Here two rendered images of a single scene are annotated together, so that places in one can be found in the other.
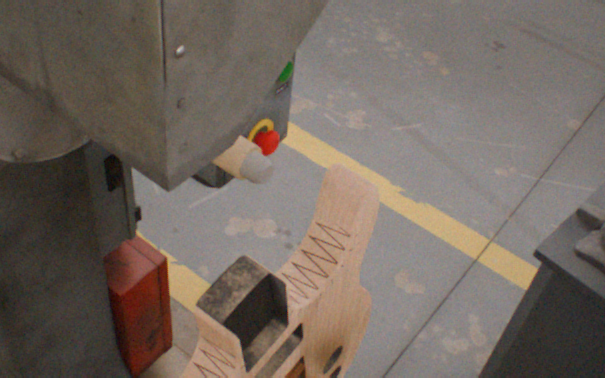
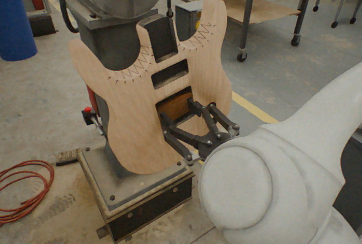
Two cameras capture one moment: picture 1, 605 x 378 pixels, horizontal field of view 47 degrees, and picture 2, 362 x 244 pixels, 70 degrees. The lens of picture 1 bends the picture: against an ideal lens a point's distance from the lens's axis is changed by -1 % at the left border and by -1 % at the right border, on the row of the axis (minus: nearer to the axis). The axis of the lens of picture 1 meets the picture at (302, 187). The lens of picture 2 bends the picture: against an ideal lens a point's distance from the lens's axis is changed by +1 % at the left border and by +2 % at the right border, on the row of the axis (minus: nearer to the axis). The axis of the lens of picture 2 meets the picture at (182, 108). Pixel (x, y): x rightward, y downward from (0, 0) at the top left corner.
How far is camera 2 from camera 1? 0.38 m
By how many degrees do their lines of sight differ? 20
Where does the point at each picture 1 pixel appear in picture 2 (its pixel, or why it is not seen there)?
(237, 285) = (153, 18)
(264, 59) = not seen: outside the picture
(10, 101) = not seen: outside the picture
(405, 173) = not seen: hidden behind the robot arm
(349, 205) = (211, 9)
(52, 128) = (119, 0)
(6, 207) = (113, 57)
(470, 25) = (328, 74)
